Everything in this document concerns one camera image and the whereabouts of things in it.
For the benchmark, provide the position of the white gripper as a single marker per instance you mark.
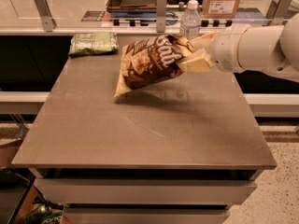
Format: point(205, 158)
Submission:
point(226, 48)

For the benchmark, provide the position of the brown chip bag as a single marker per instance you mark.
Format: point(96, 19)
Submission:
point(151, 61)

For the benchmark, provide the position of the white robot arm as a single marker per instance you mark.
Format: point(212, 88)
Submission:
point(272, 50)

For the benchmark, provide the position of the clear blue-label plastic bottle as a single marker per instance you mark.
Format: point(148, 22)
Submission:
point(190, 22)

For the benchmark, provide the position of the green chip bag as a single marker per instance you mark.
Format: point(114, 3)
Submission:
point(93, 44)

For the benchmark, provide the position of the cardboard box with label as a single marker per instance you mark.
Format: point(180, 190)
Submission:
point(220, 8)

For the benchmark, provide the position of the lower grey drawer front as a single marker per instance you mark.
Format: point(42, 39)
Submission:
point(145, 216)

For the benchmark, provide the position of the grey drawer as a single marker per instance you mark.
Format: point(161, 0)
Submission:
point(145, 216)
point(129, 191)

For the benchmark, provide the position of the upper grey drawer front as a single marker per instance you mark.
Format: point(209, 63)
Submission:
point(129, 191)

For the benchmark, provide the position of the green soda can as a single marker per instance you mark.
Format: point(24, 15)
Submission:
point(35, 216)

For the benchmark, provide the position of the middle metal glass bracket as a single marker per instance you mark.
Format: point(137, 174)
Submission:
point(161, 16)

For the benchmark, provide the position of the metal glass bracket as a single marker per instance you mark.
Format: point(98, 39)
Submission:
point(48, 22)
point(161, 16)
point(280, 11)

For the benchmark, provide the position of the right metal glass bracket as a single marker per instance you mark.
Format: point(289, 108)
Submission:
point(280, 11)

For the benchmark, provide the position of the left metal glass bracket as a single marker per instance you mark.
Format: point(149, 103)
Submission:
point(48, 22)

